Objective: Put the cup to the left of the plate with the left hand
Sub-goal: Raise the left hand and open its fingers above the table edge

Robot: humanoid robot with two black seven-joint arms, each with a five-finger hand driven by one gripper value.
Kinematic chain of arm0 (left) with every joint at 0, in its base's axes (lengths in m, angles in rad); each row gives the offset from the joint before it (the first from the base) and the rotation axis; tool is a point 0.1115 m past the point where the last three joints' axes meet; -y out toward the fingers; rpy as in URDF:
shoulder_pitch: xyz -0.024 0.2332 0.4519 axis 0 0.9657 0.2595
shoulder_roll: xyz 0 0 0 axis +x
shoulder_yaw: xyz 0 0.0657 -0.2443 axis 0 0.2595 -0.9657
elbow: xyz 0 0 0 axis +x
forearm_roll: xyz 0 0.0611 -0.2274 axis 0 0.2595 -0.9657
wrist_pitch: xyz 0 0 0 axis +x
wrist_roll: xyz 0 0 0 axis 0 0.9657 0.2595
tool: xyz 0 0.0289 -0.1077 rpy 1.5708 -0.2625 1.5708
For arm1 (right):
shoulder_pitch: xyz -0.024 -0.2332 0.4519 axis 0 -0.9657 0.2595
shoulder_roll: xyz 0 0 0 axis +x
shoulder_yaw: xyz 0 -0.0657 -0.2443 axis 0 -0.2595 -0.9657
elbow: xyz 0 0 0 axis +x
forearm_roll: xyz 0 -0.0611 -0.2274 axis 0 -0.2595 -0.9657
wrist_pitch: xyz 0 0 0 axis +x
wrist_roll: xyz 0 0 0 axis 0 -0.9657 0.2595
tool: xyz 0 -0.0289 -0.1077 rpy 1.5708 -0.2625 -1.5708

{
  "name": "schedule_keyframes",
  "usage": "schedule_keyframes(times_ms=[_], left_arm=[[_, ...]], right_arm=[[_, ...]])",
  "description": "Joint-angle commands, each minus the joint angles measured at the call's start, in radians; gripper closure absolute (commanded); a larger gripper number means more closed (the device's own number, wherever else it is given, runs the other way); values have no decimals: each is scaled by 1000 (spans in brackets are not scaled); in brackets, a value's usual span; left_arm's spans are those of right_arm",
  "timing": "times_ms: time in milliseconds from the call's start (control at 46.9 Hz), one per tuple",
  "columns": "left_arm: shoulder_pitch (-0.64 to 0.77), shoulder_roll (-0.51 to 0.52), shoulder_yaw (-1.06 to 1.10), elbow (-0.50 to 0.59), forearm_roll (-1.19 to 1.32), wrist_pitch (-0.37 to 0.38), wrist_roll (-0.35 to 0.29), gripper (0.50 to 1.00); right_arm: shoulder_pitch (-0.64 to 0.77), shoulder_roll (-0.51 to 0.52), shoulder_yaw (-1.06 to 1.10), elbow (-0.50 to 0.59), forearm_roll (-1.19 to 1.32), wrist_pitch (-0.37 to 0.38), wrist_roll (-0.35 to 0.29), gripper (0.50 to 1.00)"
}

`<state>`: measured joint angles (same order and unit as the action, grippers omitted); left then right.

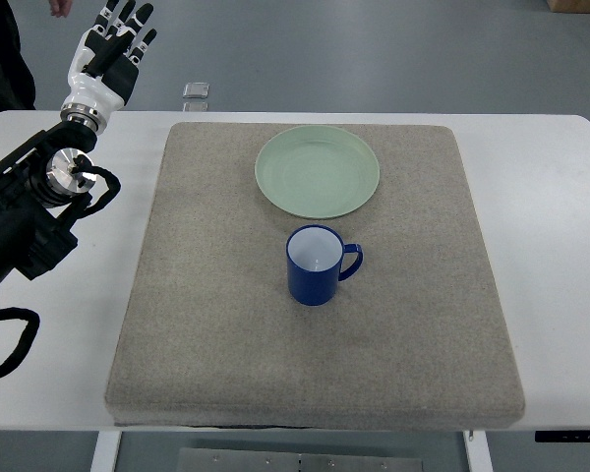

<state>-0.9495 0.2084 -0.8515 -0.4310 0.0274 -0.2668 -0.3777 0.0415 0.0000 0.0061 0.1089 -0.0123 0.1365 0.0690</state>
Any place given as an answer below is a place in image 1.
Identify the square floor socket cover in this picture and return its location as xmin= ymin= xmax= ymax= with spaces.
xmin=182 ymin=82 xmax=209 ymax=98

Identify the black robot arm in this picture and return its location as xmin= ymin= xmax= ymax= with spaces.
xmin=0 ymin=112 xmax=121 ymax=284

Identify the cardboard box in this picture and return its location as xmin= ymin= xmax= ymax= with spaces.
xmin=547 ymin=0 xmax=590 ymax=14

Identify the light green plate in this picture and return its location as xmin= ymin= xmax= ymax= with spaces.
xmin=255 ymin=125 xmax=381 ymax=219

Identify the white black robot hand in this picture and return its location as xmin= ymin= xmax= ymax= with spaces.
xmin=61 ymin=1 xmax=157 ymax=135

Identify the black desk control panel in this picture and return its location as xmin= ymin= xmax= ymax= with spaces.
xmin=535 ymin=430 xmax=590 ymax=443

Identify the grey metal base plate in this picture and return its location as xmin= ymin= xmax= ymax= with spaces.
xmin=176 ymin=447 xmax=423 ymax=472

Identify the white left table leg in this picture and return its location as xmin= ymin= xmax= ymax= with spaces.
xmin=89 ymin=431 xmax=122 ymax=472

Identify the person in dark clothes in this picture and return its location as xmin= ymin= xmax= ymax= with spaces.
xmin=0 ymin=0 xmax=75 ymax=135

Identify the white table leg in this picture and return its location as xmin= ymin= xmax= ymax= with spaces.
xmin=89 ymin=431 xmax=122 ymax=472
xmin=463 ymin=431 xmax=494 ymax=472

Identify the white right table leg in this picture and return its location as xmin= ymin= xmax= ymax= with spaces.
xmin=463 ymin=431 xmax=494 ymax=472

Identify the blue mug white inside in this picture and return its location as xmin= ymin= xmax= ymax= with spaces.
xmin=285 ymin=224 xmax=364 ymax=306

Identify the beige fabric mat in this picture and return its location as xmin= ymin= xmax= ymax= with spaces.
xmin=105 ymin=123 xmax=525 ymax=431

